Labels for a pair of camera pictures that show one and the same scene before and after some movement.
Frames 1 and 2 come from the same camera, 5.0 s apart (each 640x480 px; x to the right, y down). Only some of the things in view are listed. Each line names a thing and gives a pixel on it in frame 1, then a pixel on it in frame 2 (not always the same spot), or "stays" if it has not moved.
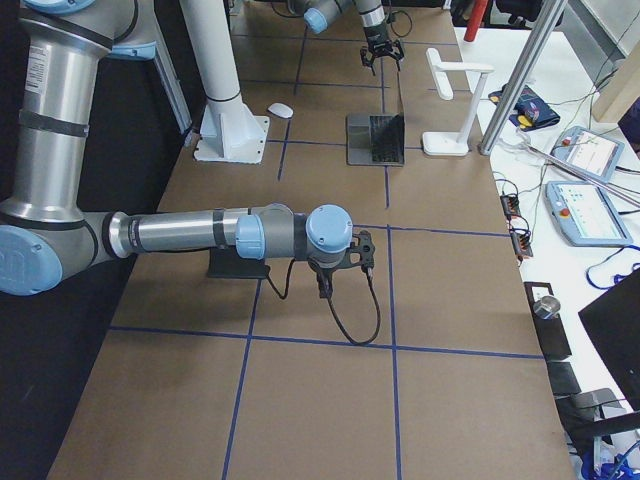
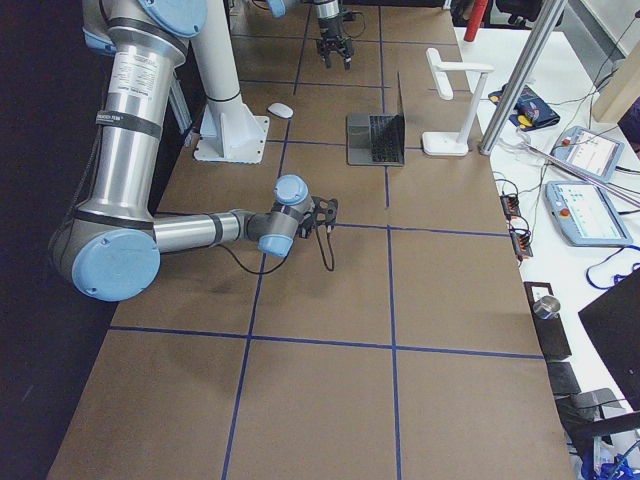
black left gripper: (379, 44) → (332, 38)
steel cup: (547, 307) stays
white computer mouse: (281, 109) stays
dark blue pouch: (528, 111) stays
